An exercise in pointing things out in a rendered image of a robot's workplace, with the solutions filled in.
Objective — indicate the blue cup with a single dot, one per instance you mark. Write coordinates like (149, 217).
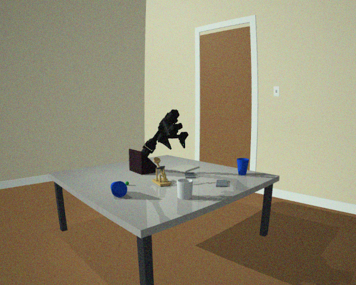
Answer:
(242, 165)
(119, 189)

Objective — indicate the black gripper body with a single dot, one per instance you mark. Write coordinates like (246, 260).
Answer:
(172, 134)

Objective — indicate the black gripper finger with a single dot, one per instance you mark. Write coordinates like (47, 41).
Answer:
(182, 141)
(165, 141)

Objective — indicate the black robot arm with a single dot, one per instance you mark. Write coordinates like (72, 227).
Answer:
(170, 120)

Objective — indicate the white cup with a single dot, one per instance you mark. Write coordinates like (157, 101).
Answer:
(184, 188)

